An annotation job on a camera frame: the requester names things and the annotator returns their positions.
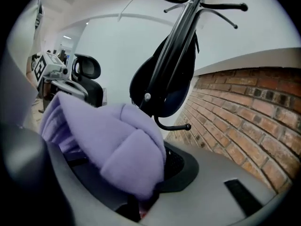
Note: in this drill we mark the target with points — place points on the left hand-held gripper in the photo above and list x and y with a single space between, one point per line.
42 67

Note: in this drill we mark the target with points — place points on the black office chair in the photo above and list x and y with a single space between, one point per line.
91 88

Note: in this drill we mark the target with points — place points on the black coat stand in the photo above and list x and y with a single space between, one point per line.
174 46

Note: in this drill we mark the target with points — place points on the person's left forearm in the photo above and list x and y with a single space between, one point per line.
29 69

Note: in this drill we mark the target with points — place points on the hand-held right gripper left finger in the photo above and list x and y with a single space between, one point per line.
28 163

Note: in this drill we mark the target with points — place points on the purple clothes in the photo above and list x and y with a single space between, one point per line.
117 138

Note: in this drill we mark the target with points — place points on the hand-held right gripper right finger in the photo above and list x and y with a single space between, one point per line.
211 185

